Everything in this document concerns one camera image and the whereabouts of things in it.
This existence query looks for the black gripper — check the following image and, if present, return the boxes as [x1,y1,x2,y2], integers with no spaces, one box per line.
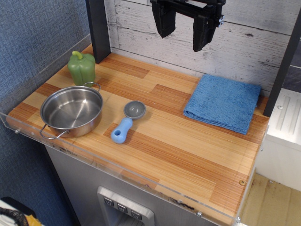
[151,0,226,52]

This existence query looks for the blue and grey toy spoon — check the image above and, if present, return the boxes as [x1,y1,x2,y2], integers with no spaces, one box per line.
[111,101,146,144]

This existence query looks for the blue folded cloth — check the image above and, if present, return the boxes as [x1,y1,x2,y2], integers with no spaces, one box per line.
[183,74,261,135]

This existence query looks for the green toy bell pepper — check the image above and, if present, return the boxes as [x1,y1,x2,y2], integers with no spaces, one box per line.
[67,51,95,87]

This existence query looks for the stainless steel pot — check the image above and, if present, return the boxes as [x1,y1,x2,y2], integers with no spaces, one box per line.
[40,82,103,140]

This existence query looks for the white toy sink unit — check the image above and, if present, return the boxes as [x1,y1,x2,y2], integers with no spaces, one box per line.
[255,89,301,191]

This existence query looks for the clear acrylic table guard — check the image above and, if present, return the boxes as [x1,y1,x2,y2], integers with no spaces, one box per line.
[0,32,270,226]

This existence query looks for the silver toy fridge dispenser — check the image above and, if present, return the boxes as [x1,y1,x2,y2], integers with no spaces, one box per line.
[97,186,155,226]

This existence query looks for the yellow black object corner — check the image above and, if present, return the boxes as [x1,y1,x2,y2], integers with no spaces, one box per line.
[0,197,43,226]

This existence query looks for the black vertical post left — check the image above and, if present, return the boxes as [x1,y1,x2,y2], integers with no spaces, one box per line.
[86,0,111,64]

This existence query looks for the black vertical post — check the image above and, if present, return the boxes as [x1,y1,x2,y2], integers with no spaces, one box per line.
[86,0,111,64]
[263,9,301,117]

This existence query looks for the black vertical post right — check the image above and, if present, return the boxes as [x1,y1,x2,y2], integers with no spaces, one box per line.
[263,9,301,117]

